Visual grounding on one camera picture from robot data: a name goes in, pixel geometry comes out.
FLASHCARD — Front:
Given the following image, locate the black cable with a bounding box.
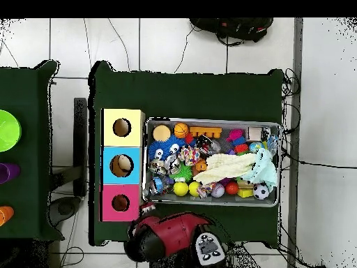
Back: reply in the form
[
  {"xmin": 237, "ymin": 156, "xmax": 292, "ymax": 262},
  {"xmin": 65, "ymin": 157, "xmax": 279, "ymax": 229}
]
[{"xmin": 281, "ymin": 147, "xmax": 357, "ymax": 170}]

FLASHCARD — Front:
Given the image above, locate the tan round foam disc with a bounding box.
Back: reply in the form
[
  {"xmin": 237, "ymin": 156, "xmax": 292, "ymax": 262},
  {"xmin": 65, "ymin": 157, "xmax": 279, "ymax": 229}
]
[{"xmin": 152, "ymin": 125, "xmax": 172, "ymax": 142}]

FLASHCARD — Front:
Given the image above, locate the shallow clear mesh bin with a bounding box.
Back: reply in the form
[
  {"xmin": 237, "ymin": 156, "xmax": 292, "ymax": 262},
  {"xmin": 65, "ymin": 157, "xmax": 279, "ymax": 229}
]
[{"xmin": 143, "ymin": 118, "xmax": 281, "ymax": 208}]

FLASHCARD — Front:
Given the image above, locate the orange toy basketball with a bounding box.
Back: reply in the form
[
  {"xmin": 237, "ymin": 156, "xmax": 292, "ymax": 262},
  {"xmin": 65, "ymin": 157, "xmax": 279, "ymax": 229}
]
[{"xmin": 173, "ymin": 122, "xmax": 190, "ymax": 140}]

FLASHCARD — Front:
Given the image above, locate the cream waffle cloth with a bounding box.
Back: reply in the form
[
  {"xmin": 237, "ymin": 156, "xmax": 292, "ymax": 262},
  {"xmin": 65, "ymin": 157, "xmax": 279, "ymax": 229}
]
[{"xmin": 192, "ymin": 152, "xmax": 258, "ymax": 186}]

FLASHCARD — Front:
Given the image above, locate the crushed clear water bottle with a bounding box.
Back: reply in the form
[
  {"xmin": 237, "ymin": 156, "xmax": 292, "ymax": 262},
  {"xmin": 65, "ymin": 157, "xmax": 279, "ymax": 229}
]
[{"xmin": 142, "ymin": 175, "xmax": 174, "ymax": 197}]

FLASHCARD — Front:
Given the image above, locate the mint green waffle cloth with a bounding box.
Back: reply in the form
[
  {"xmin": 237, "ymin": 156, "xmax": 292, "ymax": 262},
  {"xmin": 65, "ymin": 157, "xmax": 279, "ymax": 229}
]
[{"xmin": 241, "ymin": 147, "xmax": 279, "ymax": 193}]

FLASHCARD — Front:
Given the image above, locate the lime green bowl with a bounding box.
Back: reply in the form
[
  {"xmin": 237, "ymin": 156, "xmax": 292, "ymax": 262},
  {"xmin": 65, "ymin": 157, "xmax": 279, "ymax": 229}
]
[{"xmin": 0, "ymin": 109, "xmax": 22, "ymax": 153}]

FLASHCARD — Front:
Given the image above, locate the wooden box with three holes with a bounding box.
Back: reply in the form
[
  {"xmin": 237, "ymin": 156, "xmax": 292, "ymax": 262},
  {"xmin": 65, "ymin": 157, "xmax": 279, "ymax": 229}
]
[{"xmin": 98, "ymin": 107, "xmax": 146, "ymax": 223}]

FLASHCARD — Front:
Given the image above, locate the purple cup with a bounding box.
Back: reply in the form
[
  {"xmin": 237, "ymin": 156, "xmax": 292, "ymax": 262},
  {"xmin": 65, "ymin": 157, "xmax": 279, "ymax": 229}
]
[{"xmin": 0, "ymin": 163, "xmax": 22, "ymax": 184}]

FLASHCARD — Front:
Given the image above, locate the dark green table cloth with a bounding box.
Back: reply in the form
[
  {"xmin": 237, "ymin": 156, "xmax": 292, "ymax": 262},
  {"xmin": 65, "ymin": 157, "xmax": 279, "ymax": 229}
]
[
  {"xmin": 0, "ymin": 60, "xmax": 65, "ymax": 242},
  {"xmin": 88, "ymin": 60, "xmax": 285, "ymax": 246}
]

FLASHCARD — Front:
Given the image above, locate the orange cup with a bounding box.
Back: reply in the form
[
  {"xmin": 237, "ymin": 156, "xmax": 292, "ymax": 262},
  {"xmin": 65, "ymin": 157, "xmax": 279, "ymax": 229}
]
[{"xmin": 0, "ymin": 205, "xmax": 15, "ymax": 227}]

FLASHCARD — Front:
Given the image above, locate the orange plastic building block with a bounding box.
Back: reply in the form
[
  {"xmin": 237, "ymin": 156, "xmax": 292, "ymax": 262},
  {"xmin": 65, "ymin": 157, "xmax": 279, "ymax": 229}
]
[{"xmin": 188, "ymin": 126, "xmax": 223, "ymax": 140}]

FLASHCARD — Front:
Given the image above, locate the yellow ball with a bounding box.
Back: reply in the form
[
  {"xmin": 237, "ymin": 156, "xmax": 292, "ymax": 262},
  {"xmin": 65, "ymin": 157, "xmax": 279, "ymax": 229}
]
[{"xmin": 173, "ymin": 181, "xmax": 190, "ymax": 198}]

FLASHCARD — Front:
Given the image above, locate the small soccer ball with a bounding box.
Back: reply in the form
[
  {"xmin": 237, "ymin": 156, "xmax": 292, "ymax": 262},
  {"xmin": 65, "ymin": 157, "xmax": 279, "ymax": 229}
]
[{"xmin": 252, "ymin": 182, "xmax": 271, "ymax": 200}]

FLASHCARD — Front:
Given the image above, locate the blue fuzzy monster toy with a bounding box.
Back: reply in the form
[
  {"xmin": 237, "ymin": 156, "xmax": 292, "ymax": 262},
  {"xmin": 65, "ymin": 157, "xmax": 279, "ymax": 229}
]
[{"xmin": 147, "ymin": 134, "xmax": 187, "ymax": 162}]

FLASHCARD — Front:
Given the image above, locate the green spiky ball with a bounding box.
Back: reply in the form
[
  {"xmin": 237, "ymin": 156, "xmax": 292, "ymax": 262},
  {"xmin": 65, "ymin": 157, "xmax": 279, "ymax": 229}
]
[{"xmin": 169, "ymin": 162, "xmax": 194, "ymax": 184}]

